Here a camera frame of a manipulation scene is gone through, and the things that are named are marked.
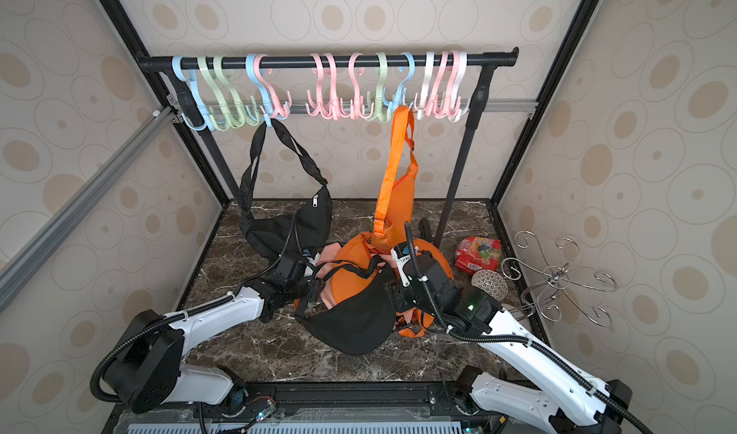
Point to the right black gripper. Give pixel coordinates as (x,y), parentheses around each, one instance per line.
(397,290)

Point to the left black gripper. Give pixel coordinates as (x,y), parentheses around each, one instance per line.
(311,287)

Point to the black crossbody bag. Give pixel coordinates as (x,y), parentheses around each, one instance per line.
(303,232)
(360,324)

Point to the orange crossbody bag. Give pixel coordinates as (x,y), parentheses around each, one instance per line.
(395,201)

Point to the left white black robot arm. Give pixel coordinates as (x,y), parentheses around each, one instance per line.
(147,366)

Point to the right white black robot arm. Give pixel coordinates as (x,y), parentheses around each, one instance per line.
(562,398)

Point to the pink plastic hook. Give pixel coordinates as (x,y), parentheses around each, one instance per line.
(271,103)

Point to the white plastic hook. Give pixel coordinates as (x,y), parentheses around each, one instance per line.
(422,97)

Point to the green plastic hook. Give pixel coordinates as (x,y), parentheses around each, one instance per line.
(217,80)

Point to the light blue leftmost hook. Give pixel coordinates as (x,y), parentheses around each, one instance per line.
(190,79)

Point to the orange pink backpack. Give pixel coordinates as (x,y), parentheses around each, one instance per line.
(356,264)

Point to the red snack packet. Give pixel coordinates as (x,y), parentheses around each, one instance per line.
(476,254)

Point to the patterned round pouch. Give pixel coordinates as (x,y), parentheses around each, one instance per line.
(492,282)

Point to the black clothes rack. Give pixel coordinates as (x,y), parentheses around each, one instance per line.
(488,62)

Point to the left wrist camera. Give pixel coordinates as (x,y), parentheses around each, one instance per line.
(305,266)

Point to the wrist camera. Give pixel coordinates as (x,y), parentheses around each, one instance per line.
(402,258)
(305,266)

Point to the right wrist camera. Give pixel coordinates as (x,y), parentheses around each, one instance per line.
(402,258)

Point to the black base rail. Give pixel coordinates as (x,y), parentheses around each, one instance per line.
(349,407)

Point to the chrome wire hook stand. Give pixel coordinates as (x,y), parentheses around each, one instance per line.
(557,283)

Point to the aluminium side rail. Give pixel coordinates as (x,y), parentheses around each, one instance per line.
(39,249)

